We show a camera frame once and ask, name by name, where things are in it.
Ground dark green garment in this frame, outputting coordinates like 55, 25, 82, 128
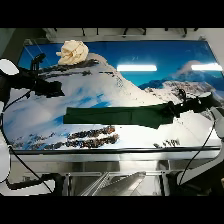
62, 102, 176, 130

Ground silver frame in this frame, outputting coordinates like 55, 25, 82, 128
0, 149, 224, 197

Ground cream garment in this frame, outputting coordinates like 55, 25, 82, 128
55, 39, 90, 66

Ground black cable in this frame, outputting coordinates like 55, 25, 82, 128
0, 87, 55, 194
178, 108, 218, 186

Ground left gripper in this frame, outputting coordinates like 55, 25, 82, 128
39, 78, 66, 99

